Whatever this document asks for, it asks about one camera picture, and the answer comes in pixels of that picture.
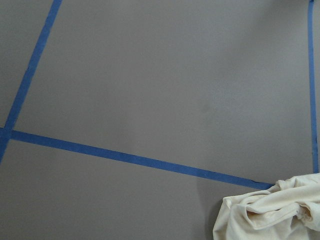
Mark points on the cream long-sleeve graphic shirt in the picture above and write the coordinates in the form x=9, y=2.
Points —
x=289, y=210

